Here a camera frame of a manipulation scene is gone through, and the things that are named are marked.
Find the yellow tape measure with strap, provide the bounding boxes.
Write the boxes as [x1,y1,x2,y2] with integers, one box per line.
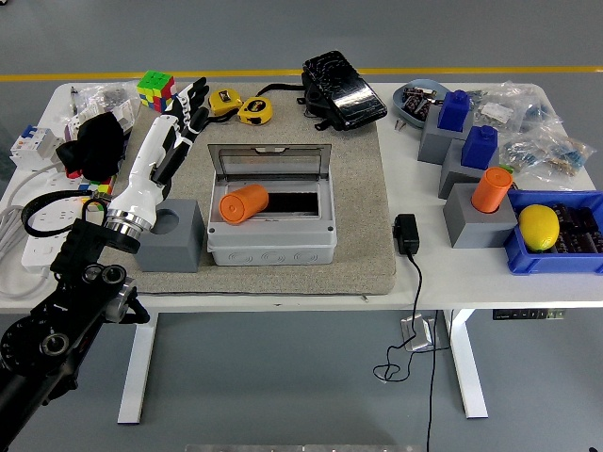
[202,89,245,128]

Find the glossy black pouch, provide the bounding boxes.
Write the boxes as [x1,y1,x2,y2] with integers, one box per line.
[256,50,389,132]

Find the white table leg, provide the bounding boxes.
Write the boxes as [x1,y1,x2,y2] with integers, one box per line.
[442,309,489,420]
[116,312,159,425]

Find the smoky transparent box lid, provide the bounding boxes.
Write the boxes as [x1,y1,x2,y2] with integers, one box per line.
[207,143,334,183]

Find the rubik's cube green face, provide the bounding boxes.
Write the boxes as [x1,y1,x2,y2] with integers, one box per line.
[137,70,177,114]

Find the clear bag of blue parts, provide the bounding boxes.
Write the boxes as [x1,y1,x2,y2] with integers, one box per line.
[517,87,566,137]

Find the yellow lemon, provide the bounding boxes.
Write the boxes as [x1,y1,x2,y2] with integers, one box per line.
[518,204,562,252]

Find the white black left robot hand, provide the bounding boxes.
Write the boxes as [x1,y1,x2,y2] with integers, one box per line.
[110,76,211,228]

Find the black cloth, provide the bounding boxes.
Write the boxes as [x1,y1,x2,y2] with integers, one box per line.
[55,111,131,183]

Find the white circuit breaker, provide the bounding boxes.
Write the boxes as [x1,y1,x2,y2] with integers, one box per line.
[9,124,65,170]

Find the clear bag white label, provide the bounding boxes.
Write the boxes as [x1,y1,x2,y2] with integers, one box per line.
[472,82,531,136]

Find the blue plastic bin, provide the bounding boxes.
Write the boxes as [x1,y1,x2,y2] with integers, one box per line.
[502,189,603,277]

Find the grey electrical junction box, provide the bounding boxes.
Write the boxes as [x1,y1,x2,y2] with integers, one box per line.
[206,143,338,267]

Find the white power strip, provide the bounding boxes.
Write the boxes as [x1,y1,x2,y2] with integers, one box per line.
[21,176,95,279]

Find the black power adapter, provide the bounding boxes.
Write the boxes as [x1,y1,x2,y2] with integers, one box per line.
[393,213,421,256]

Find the grey holder block round hole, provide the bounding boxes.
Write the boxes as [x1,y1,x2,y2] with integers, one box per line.
[135,198,206,273]

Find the black floor cable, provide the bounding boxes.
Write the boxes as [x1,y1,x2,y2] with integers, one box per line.
[426,309,439,452]

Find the orange cylinder battery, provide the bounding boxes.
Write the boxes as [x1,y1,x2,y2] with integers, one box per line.
[219,184,270,226]
[471,167,513,214]

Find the black capacitors heap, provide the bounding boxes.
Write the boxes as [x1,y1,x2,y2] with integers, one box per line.
[546,202,603,255]

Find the clear bags of small parts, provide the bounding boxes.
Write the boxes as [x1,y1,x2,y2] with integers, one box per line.
[58,82,143,138]

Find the black table control panel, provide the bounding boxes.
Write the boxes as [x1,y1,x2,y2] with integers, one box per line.
[492,308,567,321]

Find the thin black adapter cord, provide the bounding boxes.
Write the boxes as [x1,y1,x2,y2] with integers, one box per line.
[373,252,453,383]

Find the blue block battery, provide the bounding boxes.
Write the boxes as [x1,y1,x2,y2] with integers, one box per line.
[460,124,500,170]
[437,89,474,132]

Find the grey-brown mat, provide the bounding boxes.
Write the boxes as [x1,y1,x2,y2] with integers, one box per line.
[88,82,398,297]

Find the rubik's cube white face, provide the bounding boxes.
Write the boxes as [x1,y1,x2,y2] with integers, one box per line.
[77,177,116,203]

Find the clear bag of resistors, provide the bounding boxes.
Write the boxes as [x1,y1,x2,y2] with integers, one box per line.
[499,127,597,179]

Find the white power strip cable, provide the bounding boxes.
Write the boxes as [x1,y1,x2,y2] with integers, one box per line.
[0,162,65,300]

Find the silver metal bracket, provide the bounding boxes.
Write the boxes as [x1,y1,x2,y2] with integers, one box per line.
[399,315,437,353]

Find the blue-grey dish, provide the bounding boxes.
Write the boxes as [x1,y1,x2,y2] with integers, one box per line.
[392,78,456,129]

